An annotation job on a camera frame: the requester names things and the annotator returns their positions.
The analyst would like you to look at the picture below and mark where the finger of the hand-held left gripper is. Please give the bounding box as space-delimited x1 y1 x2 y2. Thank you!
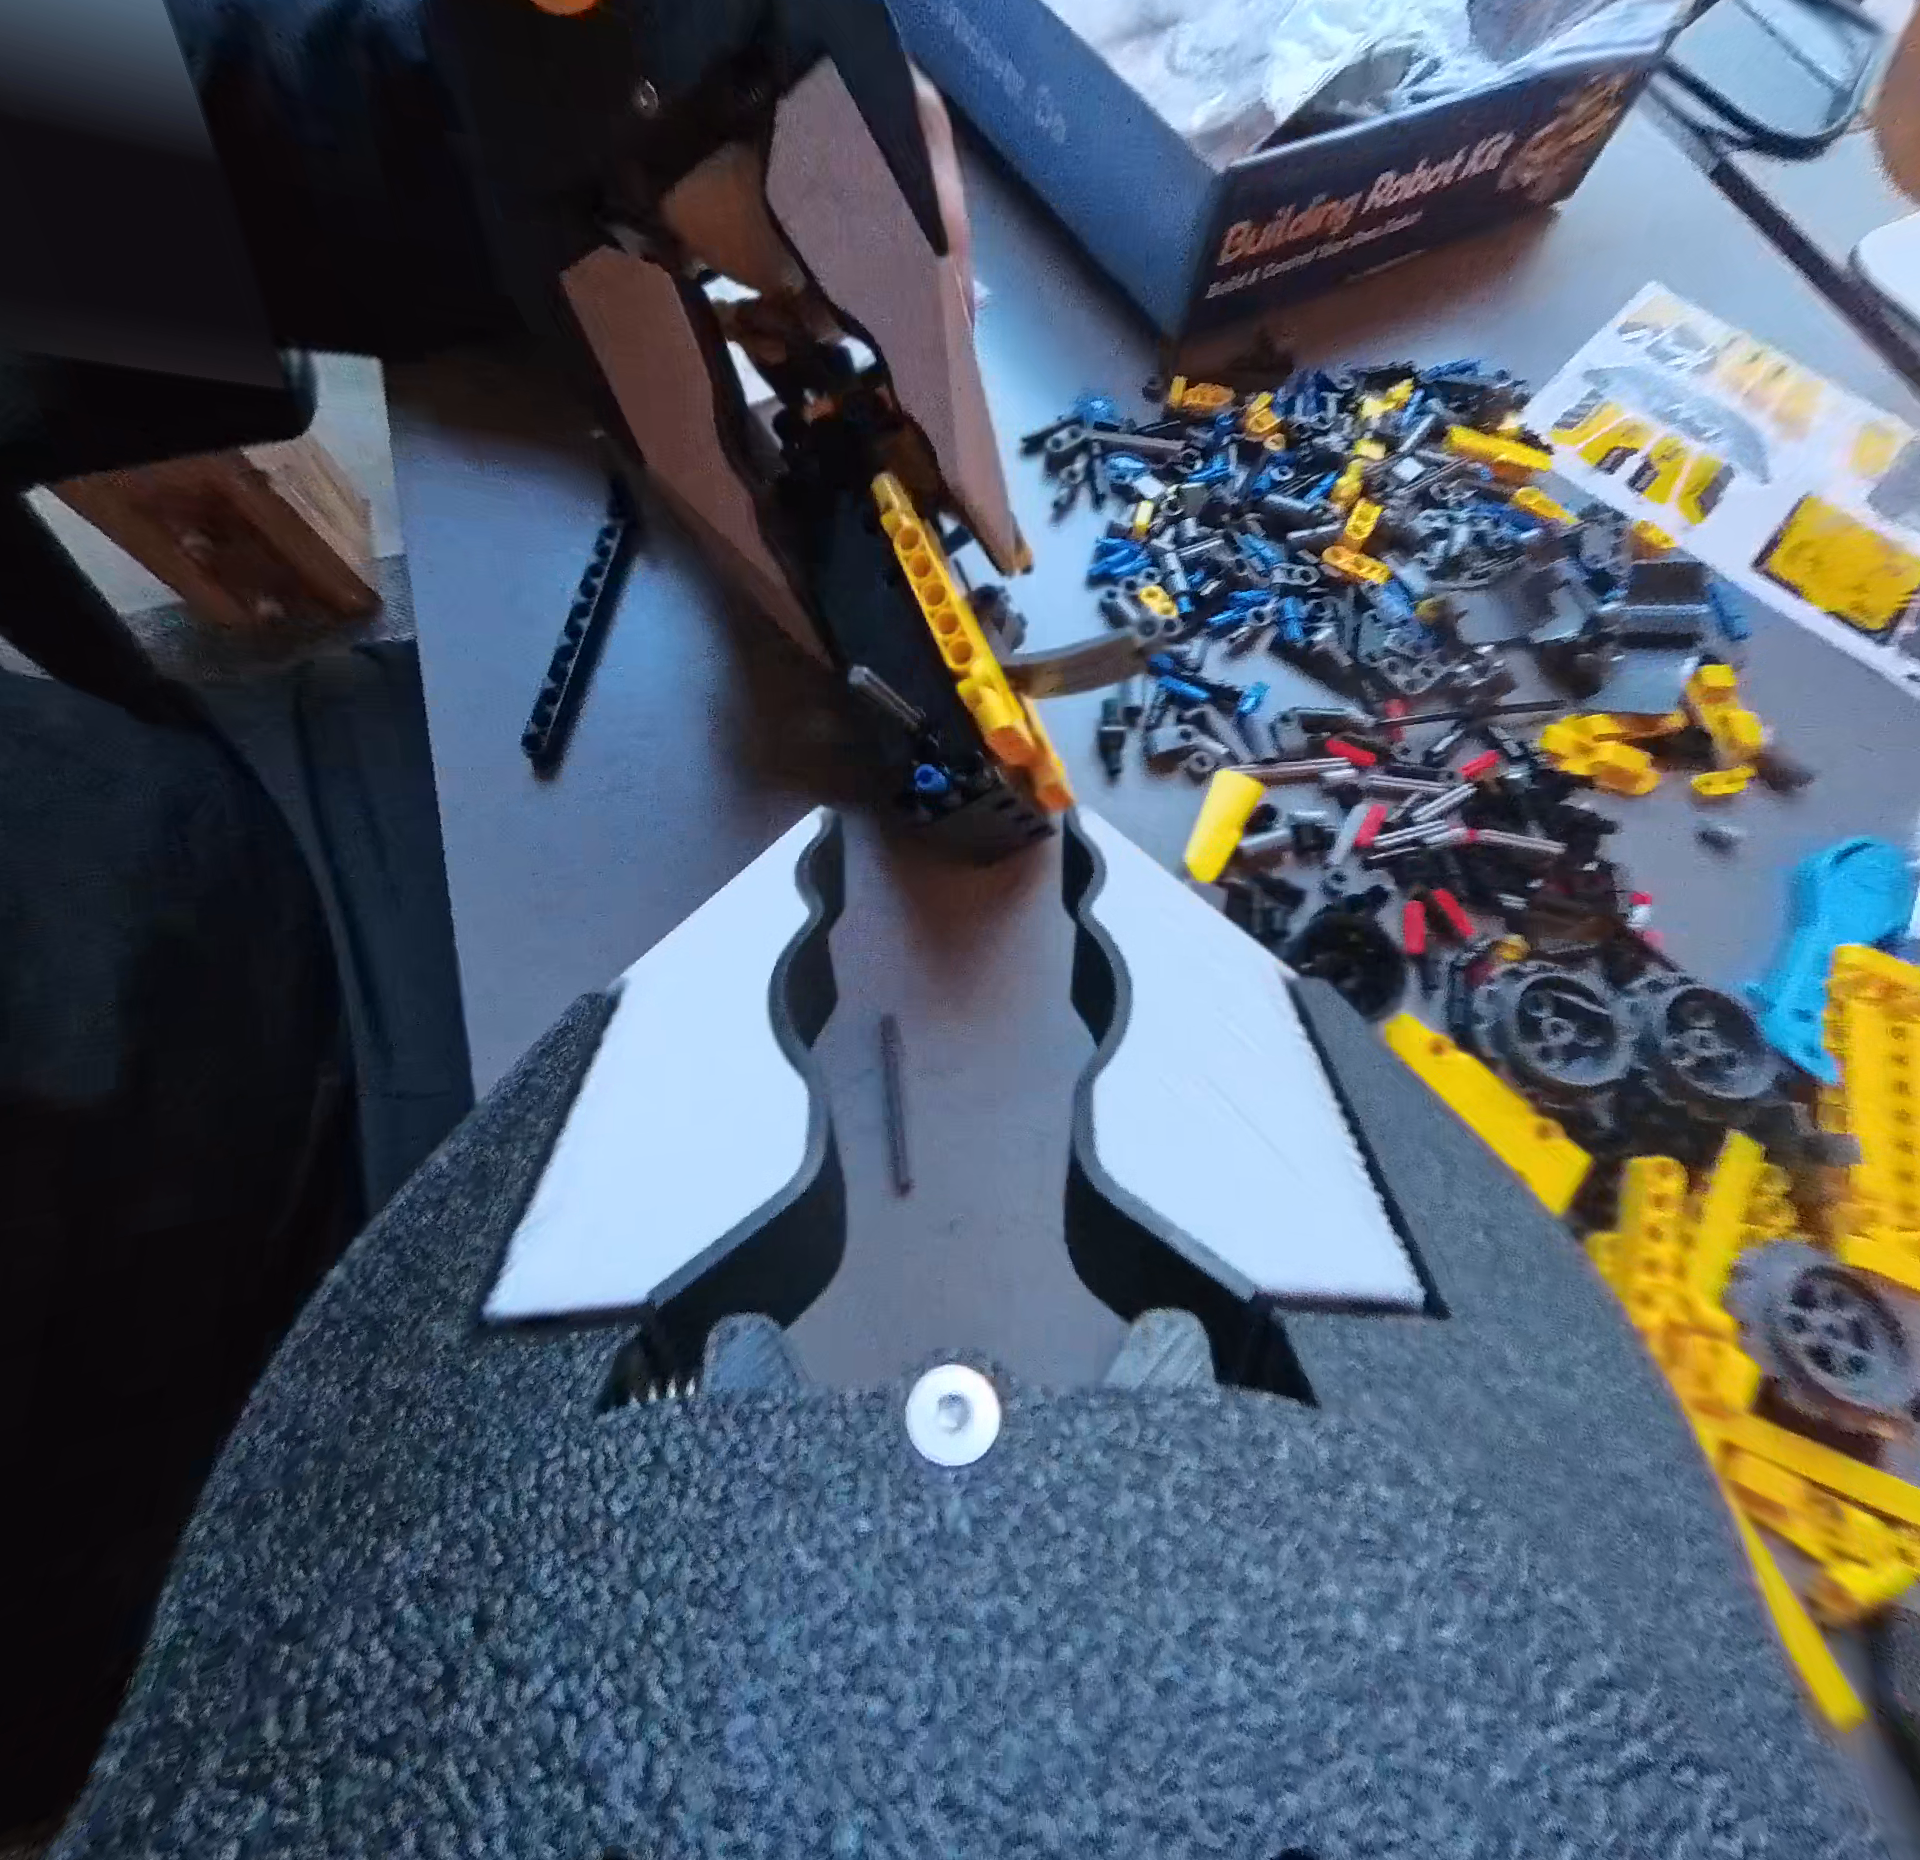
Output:
762 57 1036 580
557 232 848 670

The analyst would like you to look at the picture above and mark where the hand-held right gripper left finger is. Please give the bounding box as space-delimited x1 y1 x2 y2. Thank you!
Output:
479 808 848 1383

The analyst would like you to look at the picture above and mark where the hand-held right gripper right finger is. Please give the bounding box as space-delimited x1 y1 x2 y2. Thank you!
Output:
1062 808 1430 1383

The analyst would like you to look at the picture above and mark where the thin black axle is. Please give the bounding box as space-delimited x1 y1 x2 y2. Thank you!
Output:
874 1013 919 1200

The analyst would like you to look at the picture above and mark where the long black holed beam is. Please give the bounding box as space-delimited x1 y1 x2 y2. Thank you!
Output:
519 473 643 775

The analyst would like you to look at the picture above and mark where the yellow toy vehicle model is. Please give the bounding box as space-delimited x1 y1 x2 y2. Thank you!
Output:
719 285 1186 865

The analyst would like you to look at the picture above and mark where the grey desk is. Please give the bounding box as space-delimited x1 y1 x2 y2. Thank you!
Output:
386 83 1920 1802

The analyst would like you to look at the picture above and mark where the person's left hand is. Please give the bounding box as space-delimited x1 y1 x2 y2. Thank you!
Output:
909 73 979 287

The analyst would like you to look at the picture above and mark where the black wheel rim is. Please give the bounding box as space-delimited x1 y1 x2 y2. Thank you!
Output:
1286 908 1414 1025

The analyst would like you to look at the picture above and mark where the blue cardboard kit box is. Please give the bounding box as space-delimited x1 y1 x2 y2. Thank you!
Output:
847 0 1787 344

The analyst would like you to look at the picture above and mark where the pile of yellow beams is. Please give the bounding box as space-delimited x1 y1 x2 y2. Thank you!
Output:
1380 946 1920 1735

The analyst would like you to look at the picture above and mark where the yellow curved panel piece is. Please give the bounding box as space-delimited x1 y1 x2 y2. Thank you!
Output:
1181 768 1269 887

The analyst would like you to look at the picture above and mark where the black toy tyre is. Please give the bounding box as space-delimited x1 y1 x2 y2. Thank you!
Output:
1626 975 1787 1120
1476 960 1637 1105

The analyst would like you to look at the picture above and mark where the wooden furniture block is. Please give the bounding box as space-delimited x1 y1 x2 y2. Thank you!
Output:
51 435 384 635

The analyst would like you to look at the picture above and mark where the clear plastic bag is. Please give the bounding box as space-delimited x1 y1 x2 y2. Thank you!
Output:
1095 0 1711 137

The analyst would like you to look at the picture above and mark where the person's dark clothing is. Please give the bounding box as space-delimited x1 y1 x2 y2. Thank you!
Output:
0 661 481 1860

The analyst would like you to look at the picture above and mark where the pile of small building pieces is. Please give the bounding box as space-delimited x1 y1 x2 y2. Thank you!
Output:
1019 358 1823 993

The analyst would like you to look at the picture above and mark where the black tyre with grey hub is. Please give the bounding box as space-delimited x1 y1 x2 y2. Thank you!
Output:
1725 1246 1920 1427

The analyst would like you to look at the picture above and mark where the blue brick separator tool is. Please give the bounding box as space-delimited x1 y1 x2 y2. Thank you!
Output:
1744 837 1920 1086

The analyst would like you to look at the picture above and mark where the yellow sticker sheet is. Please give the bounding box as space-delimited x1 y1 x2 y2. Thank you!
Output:
1521 282 1920 692

